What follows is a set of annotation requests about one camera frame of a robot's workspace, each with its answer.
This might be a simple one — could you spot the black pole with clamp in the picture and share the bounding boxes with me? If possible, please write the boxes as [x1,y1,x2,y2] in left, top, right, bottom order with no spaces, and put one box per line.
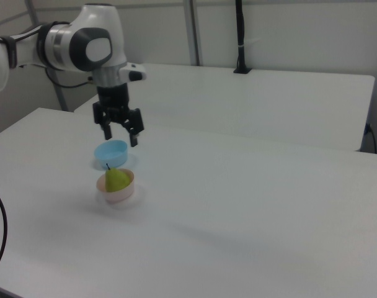
[233,0,252,75]

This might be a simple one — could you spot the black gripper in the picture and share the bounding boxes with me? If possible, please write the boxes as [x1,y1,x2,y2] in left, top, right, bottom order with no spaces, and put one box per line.
[92,83,145,148]

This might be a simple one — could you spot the blue plastic bowl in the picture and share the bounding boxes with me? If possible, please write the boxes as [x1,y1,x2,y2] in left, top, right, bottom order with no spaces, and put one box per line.
[93,139,129,167]

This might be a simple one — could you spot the green pear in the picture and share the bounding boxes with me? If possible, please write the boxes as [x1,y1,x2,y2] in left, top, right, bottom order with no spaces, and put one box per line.
[105,163,130,192]

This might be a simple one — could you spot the pink plastic bowl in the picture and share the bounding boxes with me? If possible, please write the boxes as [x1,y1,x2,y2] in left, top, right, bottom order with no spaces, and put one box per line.
[95,167,135,204]

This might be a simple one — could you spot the thin black wall cable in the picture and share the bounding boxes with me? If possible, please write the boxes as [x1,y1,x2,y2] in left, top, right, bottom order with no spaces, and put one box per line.
[364,122,377,154]

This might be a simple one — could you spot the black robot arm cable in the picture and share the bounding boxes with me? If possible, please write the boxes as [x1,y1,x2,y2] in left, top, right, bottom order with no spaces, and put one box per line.
[45,68,94,89]

